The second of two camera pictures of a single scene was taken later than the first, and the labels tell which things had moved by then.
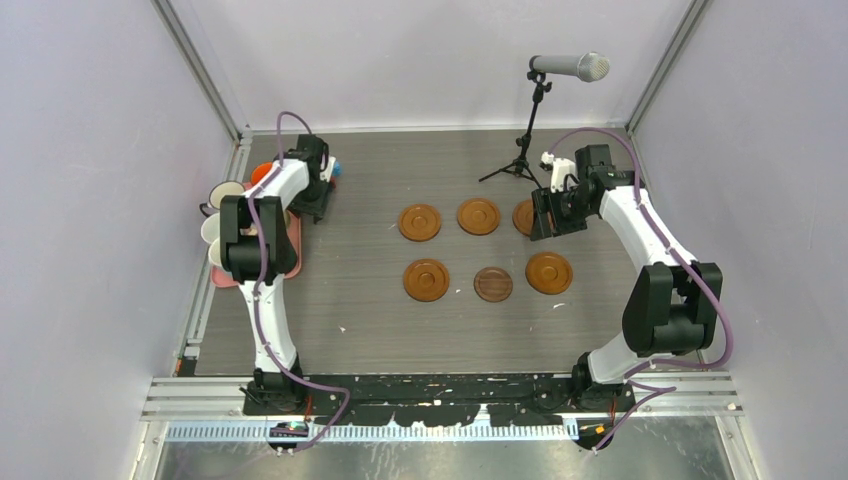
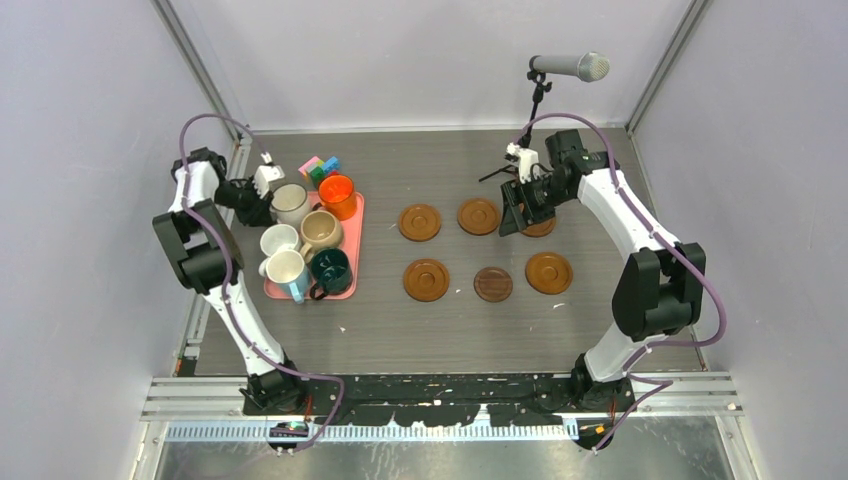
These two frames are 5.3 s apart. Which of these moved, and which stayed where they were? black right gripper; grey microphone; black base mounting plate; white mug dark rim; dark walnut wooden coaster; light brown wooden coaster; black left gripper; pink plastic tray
Moved: pink plastic tray; black left gripper; white mug dark rim; black right gripper
Stayed: black base mounting plate; light brown wooden coaster; dark walnut wooden coaster; grey microphone
